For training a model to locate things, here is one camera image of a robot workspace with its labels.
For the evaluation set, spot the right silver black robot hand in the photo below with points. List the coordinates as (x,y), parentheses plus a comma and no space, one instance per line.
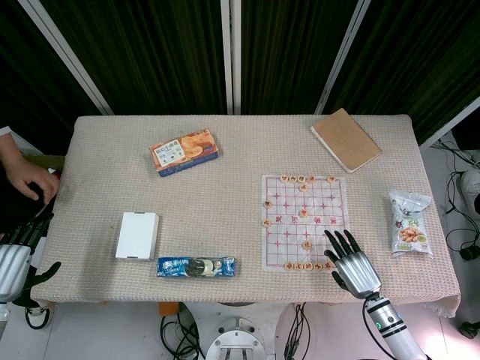
(358,272)

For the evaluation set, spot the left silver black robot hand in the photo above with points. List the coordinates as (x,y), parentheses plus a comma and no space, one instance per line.
(13,268)

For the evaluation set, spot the person's bare hand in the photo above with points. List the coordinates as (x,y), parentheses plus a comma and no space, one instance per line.
(32,178)

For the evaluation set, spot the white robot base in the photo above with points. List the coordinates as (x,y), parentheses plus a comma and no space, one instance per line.
(240,341)

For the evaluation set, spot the person's bare forearm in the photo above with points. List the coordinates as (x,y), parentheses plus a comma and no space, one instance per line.
(10,153)

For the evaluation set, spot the round wooden chess piece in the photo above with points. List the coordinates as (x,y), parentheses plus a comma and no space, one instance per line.
(303,213)
(284,179)
(303,187)
(318,266)
(289,266)
(266,222)
(267,204)
(299,266)
(293,178)
(331,179)
(327,265)
(301,178)
(308,266)
(307,245)
(311,179)

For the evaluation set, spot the Chinese chess board sheet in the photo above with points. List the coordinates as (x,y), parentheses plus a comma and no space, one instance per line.
(296,232)

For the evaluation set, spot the black white sneaker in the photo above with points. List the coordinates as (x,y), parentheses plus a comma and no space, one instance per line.
(37,317)

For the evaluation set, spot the peanut snack bag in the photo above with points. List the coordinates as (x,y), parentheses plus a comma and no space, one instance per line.
(410,228)

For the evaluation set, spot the dark green partition panel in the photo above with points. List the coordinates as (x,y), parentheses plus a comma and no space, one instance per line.
(285,52)
(22,82)
(150,52)
(416,56)

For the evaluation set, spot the white cardboard box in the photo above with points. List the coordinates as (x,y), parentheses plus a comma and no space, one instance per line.
(137,236)

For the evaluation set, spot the black caster wheel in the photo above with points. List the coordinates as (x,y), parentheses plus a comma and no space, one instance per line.
(467,329)

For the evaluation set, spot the brown cover notebook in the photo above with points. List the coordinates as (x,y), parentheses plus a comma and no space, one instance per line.
(347,140)

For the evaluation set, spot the white shoe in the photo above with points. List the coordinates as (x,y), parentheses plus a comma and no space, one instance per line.
(471,191)

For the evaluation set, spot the beige woven tablecloth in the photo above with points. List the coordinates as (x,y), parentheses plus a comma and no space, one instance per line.
(225,210)

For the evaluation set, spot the orange blue snack box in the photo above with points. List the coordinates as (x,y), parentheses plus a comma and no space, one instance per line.
(185,150)

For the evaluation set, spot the blue cookie package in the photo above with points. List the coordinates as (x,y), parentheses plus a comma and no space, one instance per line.
(195,267)

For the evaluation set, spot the white partition frame post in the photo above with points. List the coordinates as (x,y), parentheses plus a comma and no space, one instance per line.
(341,56)
(230,56)
(67,56)
(450,122)

